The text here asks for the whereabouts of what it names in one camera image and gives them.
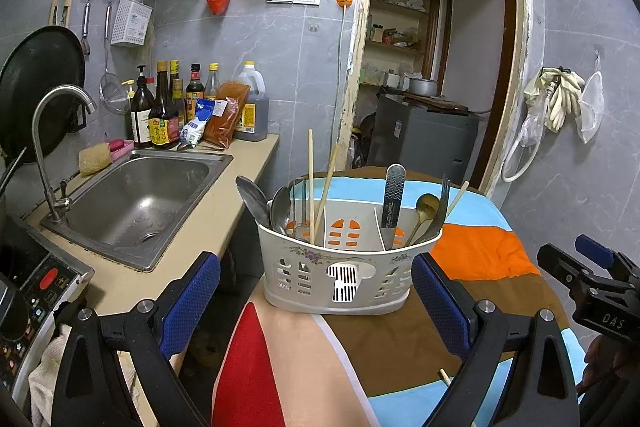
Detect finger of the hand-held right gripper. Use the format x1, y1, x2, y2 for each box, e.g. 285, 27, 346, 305
537, 243, 601, 304
574, 234, 640, 281

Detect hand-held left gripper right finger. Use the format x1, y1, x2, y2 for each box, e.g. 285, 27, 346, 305
411, 252, 581, 427

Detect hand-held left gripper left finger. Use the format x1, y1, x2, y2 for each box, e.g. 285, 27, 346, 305
51, 251, 222, 427

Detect gold metal spoon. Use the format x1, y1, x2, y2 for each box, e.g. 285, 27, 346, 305
402, 193, 441, 248

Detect steel fork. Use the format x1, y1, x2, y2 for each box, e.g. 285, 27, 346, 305
420, 174, 451, 243

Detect white plastic utensil holder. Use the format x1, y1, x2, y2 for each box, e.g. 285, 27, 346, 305
256, 174, 444, 317

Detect small steel spoon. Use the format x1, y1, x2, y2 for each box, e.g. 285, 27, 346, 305
270, 186, 292, 235

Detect slim steel utensil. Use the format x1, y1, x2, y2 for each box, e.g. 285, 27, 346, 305
297, 179, 308, 242

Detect person's right hand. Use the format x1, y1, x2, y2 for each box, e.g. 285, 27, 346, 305
575, 336, 618, 400

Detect striped blanket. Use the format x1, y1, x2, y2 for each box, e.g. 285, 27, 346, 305
210, 166, 586, 427

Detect steel sink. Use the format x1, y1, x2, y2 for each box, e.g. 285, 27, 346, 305
40, 149, 234, 272

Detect clear plastic bag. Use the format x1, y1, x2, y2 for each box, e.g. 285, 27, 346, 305
517, 107, 543, 148

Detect white cloth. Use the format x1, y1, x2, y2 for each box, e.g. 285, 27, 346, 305
27, 324, 136, 427

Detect cream rubber gloves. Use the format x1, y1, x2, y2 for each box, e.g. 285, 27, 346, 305
524, 67, 586, 134

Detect induction cooker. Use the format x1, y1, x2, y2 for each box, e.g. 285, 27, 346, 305
0, 214, 96, 408

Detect grey cabinet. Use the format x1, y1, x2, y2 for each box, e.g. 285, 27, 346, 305
372, 94, 481, 185

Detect yellow sponge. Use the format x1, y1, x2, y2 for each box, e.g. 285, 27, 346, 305
78, 143, 112, 175

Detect blue white packet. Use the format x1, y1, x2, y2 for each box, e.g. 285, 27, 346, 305
179, 98, 217, 145

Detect tall soy sauce bottle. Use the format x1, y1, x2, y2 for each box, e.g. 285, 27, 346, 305
148, 61, 181, 149

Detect orange seasoning packet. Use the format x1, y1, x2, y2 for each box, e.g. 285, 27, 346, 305
202, 80, 251, 148

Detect wooden cutting board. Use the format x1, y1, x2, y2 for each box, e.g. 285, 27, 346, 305
400, 93, 471, 114

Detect dark pump bottle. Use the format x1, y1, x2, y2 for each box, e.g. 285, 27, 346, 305
130, 65, 155, 148

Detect cooking oil jug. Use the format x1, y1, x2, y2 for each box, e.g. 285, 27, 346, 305
232, 61, 270, 142

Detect red capped sauce bottle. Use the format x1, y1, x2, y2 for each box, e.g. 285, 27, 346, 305
186, 64, 203, 122

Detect yellow capped sauce bottle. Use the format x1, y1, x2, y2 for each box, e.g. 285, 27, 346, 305
169, 60, 187, 132

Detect metal pot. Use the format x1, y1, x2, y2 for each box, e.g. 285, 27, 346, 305
407, 78, 440, 96

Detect clear yellow capped bottle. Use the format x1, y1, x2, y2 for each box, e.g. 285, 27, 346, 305
204, 63, 222, 102

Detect steel mesh strainer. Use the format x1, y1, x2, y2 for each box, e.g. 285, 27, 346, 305
99, 4, 132, 115

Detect steel faucet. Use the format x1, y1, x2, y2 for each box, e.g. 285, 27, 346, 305
31, 85, 98, 224

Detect wooden shelf unit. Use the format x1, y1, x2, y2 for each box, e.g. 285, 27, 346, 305
362, 0, 443, 92

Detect black frying pan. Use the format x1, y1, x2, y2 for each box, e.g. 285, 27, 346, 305
0, 25, 87, 162

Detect hanging steel utensil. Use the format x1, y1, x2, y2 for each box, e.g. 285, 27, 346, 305
80, 4, 93, 56

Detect white hose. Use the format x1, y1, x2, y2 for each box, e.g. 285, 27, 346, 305
500, 92, 548, 184

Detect white door frame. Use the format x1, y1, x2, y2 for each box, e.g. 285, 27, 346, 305
335, 0, 531, 202

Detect white power cable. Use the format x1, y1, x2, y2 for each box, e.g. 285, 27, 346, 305
336, 7, 347, 95

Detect white perforated wall box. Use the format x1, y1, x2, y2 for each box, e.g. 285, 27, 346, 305
110, 0, 153, 48

